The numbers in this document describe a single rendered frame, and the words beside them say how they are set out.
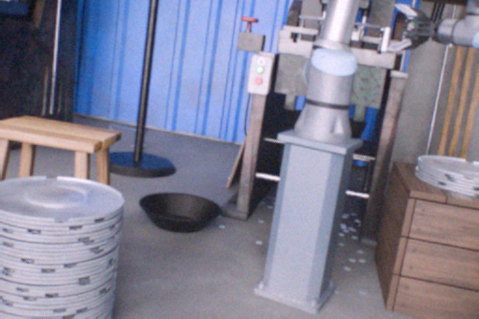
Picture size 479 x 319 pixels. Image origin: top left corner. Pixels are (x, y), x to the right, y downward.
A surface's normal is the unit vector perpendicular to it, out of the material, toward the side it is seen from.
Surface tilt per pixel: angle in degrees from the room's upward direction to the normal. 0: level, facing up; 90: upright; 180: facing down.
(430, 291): 90
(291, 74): 90
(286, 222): 90
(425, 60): 90
